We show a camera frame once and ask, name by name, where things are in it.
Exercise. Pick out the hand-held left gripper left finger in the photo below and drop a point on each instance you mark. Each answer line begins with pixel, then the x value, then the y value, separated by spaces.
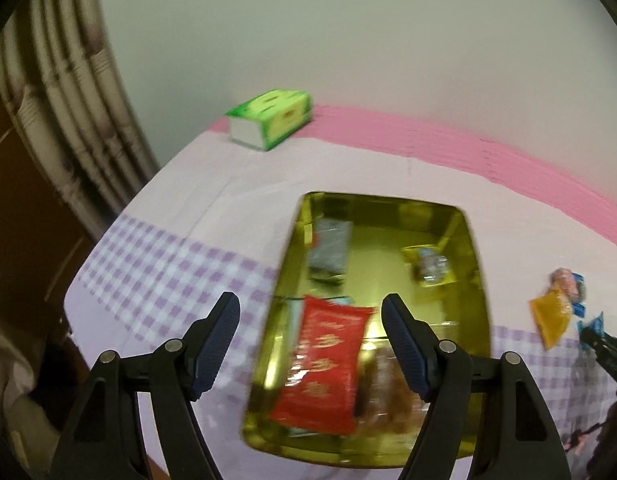
pixel 216 347

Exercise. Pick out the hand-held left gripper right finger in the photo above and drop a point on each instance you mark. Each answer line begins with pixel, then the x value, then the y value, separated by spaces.
pixel 406 347

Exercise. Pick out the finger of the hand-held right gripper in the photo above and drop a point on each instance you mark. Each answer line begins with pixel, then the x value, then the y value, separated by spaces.
pixel 608 352

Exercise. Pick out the clear packet of brown snacks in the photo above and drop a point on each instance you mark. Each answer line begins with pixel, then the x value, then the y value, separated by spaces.
pixel 383 395

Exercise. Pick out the red snack packet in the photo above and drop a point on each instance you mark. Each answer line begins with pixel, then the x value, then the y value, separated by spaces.
pixel 321 365

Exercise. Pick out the gold metal tin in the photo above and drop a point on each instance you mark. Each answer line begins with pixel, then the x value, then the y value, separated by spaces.
pixel 388 260

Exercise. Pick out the yellow snack packet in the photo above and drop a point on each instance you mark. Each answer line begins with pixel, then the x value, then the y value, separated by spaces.
pixel 551 317

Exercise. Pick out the pink snack packet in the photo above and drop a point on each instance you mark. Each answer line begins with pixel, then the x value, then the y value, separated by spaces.
pixel 563 282

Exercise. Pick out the clear yellow-edged snack packet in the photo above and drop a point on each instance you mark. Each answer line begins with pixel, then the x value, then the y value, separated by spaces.
pixel 428 265

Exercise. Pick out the light blue snack packet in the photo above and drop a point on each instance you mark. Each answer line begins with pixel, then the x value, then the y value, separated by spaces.
pixel 294 310

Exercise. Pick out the purple checked tablecloth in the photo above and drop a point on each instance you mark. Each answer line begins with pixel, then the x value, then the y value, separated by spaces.
pixel 188 240

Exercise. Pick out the grey snack packet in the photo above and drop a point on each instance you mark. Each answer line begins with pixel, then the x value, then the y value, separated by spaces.
pixel 331 250

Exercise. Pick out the beige cloth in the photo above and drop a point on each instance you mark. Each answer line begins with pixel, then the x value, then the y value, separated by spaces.
pixel 18 395

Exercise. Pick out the pink mat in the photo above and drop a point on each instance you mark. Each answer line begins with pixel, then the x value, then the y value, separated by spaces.
pixel 438 140

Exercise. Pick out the brown wooden door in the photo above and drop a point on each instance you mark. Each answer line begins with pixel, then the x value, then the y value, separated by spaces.
pixel 28 240

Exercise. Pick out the green tissue pack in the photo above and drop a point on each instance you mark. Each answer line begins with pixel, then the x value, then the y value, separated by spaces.
pixel 268 120

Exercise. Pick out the beige patterned curtain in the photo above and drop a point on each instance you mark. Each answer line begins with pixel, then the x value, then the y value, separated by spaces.
pixel 73 90

